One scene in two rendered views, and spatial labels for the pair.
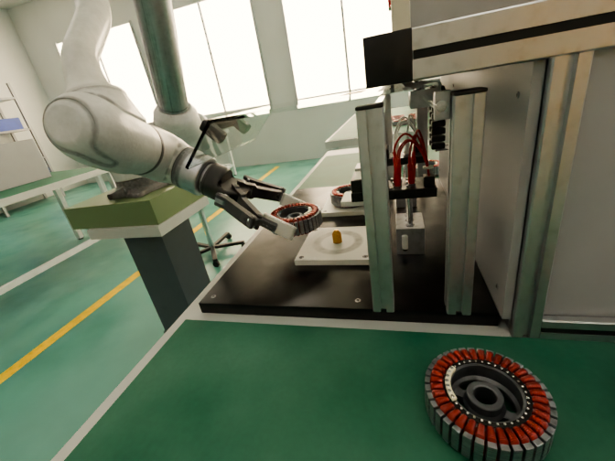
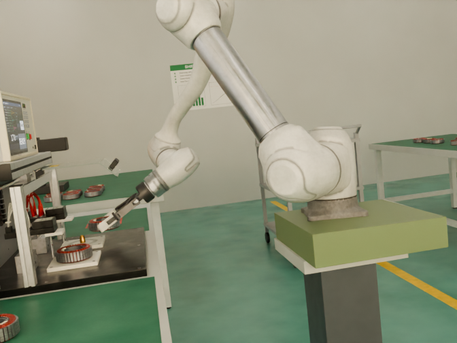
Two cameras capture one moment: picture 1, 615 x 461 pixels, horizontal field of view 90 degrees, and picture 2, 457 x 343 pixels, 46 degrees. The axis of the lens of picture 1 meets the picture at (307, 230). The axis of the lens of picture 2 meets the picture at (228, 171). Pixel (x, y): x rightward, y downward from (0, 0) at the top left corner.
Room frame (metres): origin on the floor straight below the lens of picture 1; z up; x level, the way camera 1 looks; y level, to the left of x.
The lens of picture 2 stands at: (2.51, -0.44, 1.18)
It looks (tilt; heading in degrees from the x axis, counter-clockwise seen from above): 6 degrees down; 153
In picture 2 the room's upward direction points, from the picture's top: 6 degrees counter-clockwise
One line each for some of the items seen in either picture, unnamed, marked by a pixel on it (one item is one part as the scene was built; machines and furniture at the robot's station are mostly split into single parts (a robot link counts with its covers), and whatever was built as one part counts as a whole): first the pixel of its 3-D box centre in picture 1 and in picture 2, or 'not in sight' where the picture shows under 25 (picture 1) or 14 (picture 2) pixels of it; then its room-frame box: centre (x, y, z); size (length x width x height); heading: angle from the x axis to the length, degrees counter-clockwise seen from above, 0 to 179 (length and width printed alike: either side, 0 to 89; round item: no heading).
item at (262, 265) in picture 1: (352, 227); (75, 257); (0.69, -0.11, 0.76); 0.64 x 0.47 x 0.02; 162
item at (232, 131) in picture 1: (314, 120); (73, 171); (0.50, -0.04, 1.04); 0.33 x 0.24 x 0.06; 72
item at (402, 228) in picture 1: (409, 232); (40, 243); (0.54, -0.20, 0.80); 0.07 x 0.05 x 0.06; 162
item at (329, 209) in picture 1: (351, 203); (75, 260); (0.81, -0.13, 0.78); 0.15 x 0.15 x 0.01; 72
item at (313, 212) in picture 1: (295, 219); (104, 223); (0.61, 0.02, 0.84); 0.11 x 0.11 x 0.04
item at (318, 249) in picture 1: (338, 243); (83, 243); (0.58, -0.06, 0.78); 0.15 x 0.15 x 0.01; 72
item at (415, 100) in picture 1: (423, 91); (21, 176); (0.54, -0.22, 1.05); 0.06 x 0.04 x 0.04; 162
